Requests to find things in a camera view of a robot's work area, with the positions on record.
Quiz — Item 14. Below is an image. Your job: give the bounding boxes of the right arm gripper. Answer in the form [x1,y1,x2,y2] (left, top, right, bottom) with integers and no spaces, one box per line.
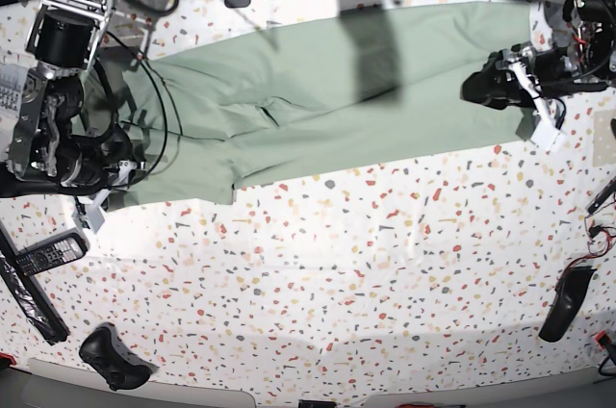
[73,138,144,234]

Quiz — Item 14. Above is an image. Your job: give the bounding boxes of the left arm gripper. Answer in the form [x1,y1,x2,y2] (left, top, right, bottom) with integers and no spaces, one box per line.
[460,44,567,152]

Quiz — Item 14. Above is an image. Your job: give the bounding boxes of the light green T-shirt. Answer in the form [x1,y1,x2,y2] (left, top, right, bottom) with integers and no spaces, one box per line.
[100,2,531,210]

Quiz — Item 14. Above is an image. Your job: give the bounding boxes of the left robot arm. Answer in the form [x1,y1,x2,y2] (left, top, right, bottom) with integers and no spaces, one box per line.
[461,0,615,151]

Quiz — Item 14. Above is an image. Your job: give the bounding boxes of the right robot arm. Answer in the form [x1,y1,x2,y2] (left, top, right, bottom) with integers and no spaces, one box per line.
[1,0,140,232]

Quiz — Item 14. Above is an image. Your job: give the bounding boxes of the black TV remote control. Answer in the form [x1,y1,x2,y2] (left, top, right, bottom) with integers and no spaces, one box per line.
[16,231,90,277]

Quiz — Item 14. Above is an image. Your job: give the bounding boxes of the beige square pad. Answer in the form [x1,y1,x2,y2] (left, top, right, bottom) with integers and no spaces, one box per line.
[593,110,615,167]

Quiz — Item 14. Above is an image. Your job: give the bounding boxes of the clear plastic parts box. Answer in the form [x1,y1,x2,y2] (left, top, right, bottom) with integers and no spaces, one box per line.
[0,64,32,116]

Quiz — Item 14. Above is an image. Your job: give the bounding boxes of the long black bar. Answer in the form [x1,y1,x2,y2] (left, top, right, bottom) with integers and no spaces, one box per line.
[1,226,69,345]

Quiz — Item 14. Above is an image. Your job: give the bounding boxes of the black game controller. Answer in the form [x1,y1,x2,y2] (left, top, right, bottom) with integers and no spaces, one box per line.
[79,326,152,392]

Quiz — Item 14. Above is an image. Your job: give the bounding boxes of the black curved handheld device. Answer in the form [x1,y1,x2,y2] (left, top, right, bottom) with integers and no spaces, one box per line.
[539,266,595,343]

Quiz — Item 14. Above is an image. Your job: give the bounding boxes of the red and black wires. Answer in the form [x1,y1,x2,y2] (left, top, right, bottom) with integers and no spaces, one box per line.
[562,181,616,279]

